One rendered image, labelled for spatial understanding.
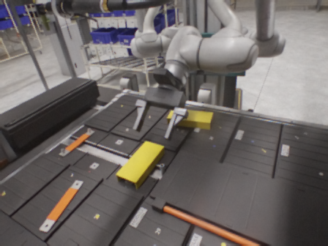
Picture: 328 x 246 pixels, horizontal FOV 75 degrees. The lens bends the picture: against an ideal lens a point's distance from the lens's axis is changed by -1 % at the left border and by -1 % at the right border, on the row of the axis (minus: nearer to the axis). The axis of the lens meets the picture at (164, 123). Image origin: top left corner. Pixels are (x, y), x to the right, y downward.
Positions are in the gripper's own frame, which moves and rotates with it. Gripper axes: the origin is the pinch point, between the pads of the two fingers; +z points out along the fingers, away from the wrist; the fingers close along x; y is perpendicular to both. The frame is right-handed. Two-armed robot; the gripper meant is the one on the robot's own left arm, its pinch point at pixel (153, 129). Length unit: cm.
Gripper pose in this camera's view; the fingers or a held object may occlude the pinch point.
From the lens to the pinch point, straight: 68.0
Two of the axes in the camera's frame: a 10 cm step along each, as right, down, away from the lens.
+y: 3.5, 3.7, 8.6
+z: -3.4, 9.1, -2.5
